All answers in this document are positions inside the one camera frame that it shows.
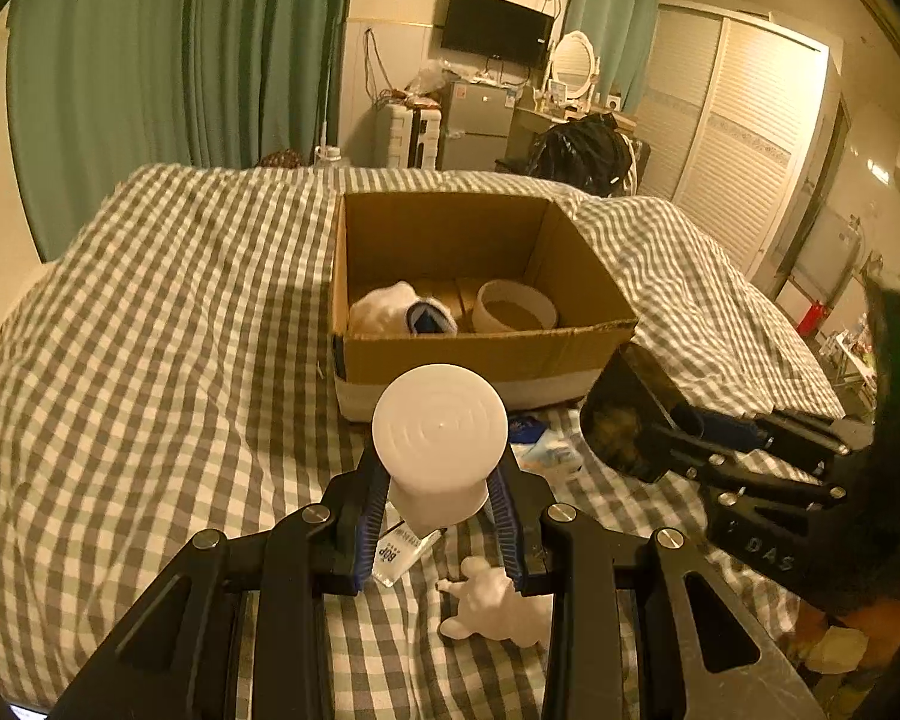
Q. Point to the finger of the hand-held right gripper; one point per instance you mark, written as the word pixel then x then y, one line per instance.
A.
pixel 750 474
pixel 731 431

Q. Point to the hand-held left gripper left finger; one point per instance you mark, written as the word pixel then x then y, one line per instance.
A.
pixel 363 544

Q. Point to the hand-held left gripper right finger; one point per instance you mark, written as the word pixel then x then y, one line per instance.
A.
pixel 507 522

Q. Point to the black glossy container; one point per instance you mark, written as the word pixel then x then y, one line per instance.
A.
pixel 626 416

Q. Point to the white bottle with round lid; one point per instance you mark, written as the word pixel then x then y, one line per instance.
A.
pixel 441 426

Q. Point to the brown cardboard box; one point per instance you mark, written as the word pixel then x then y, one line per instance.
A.
pixel 450 371

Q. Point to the person's right hand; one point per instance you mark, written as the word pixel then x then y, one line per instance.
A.
pixel 879 634

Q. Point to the small labelled bottle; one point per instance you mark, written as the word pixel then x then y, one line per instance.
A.
pixel 399 556

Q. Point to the white tissue pack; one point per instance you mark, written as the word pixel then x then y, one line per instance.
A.
pixel 547 457

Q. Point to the blue packet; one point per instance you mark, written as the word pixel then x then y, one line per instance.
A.
pixel 526 427

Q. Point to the red fire extinguisher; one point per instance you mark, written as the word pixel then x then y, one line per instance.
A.
pixel 811 317

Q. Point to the white crumpled paper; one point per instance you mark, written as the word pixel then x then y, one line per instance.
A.
pixel 836 649

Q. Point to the white tape roll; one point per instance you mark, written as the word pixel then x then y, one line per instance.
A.
pixel 516 307

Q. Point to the white plush toy in box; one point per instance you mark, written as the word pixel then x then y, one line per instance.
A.
pixel 401 311

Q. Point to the grey checked blanket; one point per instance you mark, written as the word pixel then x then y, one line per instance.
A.
pixel 165 360

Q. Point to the white louvred wardrobe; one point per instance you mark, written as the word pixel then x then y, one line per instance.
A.
pixel 735 135

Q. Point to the black bag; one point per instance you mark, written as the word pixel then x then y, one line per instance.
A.
pixel 577 154

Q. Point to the wooden dressing table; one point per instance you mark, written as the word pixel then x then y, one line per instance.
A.
pixel 529 127

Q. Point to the grey small fridge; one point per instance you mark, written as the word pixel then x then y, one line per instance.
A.
pixel 476 124

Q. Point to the white suitcase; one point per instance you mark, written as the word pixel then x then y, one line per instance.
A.
pixel 409 133

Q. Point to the white oval mirror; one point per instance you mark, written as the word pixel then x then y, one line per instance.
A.
pixel 574 60

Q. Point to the narrow green curtain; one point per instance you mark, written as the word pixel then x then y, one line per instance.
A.
pixel 615 22

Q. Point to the clear plastic bag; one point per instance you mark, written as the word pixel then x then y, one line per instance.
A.
pixel 431 79

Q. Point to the black flat television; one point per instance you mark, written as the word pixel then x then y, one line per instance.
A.
pixel 496 24

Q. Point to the wide green curtain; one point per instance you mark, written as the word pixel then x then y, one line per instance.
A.
pixel 157 75

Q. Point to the small photo frame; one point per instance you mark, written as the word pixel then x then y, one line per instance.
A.
pixel 556 91

